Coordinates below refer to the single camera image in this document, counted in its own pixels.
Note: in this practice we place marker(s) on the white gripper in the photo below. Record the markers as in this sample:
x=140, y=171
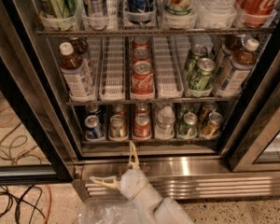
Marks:
x=130, y=181

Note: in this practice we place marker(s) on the blue pepsi can front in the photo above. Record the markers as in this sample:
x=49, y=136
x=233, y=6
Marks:
x=94, y=128

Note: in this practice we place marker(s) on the blue pepsi can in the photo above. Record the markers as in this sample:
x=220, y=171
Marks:
x=94, y=128
x=94, y=110

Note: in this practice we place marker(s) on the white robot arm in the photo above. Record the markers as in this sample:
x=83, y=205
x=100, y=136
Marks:
x=151, y=207

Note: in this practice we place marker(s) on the steel fridge base grille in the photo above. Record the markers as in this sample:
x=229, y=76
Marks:
x=183, y=178

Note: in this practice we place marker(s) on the red coke can bottom front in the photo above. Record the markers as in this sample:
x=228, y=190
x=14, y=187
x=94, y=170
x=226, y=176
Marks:
x=142, y=127

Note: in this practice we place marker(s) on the red coke can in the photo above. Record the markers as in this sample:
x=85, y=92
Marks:
x=140, y=42
x=142, y=127
x=141, y=108
x=141, y=55

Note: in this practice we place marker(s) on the clear water bottle bottom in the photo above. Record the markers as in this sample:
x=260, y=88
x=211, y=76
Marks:
x=164, y=128

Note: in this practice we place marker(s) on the brown soda can rear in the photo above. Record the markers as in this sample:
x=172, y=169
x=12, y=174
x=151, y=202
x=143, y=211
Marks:
x=119, y=109

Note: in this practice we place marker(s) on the red coke can bottom rear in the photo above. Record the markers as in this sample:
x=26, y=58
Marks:
x=141, y=108

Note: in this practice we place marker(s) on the blue pepsi can rear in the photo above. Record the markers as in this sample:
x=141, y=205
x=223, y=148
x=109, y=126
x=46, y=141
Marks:
x=94, y=110

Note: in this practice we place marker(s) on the green soda can bottom front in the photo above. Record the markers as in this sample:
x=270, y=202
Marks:
x=187, y=127

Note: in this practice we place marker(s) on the green soda can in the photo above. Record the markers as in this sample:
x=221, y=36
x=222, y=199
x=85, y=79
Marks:
x=187, y=127
x=183, y=108

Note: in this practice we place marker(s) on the green soda can bottom rear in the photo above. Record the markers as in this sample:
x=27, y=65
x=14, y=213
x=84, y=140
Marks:
x=183, y=108

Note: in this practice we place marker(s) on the gold soda can front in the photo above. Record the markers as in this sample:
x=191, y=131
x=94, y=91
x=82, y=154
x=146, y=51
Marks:
x=211, y=125

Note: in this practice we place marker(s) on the gold soda can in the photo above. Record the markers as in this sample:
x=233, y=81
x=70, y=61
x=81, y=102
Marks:
x=211, y=125
x=205, y=109

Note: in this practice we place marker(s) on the left glass fridge door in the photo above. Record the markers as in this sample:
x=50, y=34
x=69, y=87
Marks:
x=28, y=153

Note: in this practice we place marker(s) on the glass fridge door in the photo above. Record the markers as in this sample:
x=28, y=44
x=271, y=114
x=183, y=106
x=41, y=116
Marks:
x=28, y=153
x=260, y=135

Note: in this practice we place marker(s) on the red coca-cola can middle front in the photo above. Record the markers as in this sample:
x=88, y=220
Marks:
x=142, y=78

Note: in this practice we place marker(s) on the gold soda can rear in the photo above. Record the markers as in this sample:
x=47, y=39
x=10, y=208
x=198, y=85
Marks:
x=205, y=109

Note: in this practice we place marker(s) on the green can middle front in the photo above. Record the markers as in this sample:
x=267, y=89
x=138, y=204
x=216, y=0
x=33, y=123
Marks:
x=201, y=74

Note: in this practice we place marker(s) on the red coke can middle rear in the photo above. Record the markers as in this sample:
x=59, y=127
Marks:
x=140, y=42

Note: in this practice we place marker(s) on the green can middle rear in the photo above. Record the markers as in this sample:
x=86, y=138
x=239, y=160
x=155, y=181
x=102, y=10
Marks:
x=195, y=53

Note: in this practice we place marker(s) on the right glass fridge door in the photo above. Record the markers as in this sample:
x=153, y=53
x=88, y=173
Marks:
x=260, y=135

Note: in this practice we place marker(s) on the blue pepsi bottle top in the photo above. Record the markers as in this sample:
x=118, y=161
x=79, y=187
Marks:
x=139, y=11

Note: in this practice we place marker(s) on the silver bottle top shelf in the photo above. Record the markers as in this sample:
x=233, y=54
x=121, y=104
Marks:
x=95, y=8

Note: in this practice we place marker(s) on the green bottle top shelf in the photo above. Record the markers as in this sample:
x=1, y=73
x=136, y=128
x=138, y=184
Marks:
x=57, y=0

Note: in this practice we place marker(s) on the clear plastic bin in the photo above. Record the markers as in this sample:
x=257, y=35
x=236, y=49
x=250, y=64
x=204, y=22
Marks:
x=113, y=212

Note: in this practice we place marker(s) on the empty white tray right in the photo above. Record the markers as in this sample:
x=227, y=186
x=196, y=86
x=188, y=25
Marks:
x=169, y=84

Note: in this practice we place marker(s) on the iced tea bottle left front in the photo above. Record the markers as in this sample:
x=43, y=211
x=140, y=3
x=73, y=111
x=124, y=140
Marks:
x=76, y=73

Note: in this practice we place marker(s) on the iced tea bottle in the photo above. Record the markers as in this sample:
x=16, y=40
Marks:
x=238, y=67
x=76, y=73
x=229, y=45
x=81, y=47

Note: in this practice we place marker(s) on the iced tea bottle left rear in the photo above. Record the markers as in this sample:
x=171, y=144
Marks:
x=81, y=47

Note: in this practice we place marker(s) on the iced tea bottle right front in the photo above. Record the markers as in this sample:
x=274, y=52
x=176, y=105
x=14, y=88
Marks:
x=238, y=67

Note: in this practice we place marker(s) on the iced tea bottle right rear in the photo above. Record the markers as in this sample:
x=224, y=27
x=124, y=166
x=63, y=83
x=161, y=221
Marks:
x=229, y=45

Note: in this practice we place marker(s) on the red coca-cola bottle top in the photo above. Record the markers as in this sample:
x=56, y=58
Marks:
x=256, y=12

